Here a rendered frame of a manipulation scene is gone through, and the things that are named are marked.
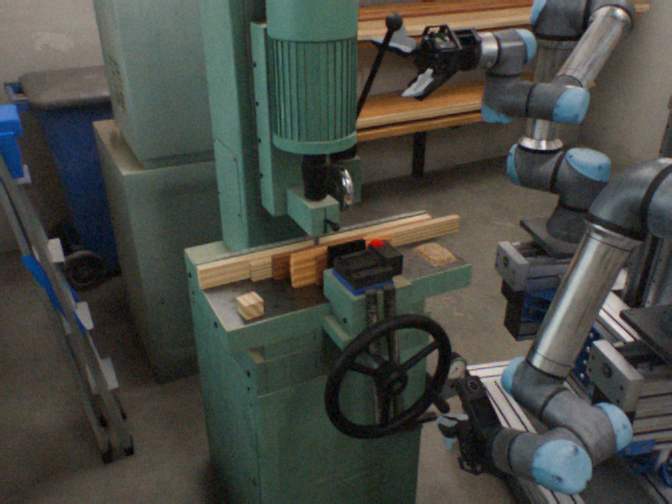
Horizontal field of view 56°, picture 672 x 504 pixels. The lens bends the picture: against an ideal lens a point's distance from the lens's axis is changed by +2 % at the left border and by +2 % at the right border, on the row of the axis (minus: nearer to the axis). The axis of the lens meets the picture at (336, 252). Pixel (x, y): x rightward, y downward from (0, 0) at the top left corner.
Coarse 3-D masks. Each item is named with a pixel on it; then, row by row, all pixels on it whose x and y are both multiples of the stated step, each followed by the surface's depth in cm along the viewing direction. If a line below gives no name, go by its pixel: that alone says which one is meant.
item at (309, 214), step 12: (288, 192) 144; (300, 192) 142; (288, 204) 146; (300, 204) 139; (312, 204) 136; (324, 204) 136; (336, 204) 136; (300, 216) 140; (312, 216) 135; (324, 216) 136; (336, 216) 138; (312, 228) 136; (324, 228) 138
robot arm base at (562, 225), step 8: (560, 208) 175; (568, 208) 173; (576, 208) 171; (584, 208) 171; (552, 216) 179; (560, 216) 175; (568, 216) 173; (576, 216) 172; (584, 216) 172; (552, 224) 178; (560, 224) 175; (568, 224) 174; (576, 224) 172; (584, 224) 172; (552, 232) 177; (560, 232) 175; (568, 232) 175; (576, 232) 173; (584, 232) 172; (560, 240) 176; (568, 240) 174; (576, 240) 173
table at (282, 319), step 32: (416, 256) 150; (224, 288) 137; (256, 288) 137; (288, 288) 137; (320, 288) 137; (416, 288) 142; (448, 288) 147; (224, 320) 127; (256, 320) 127; (288, 320) 129; (320, 320) 133
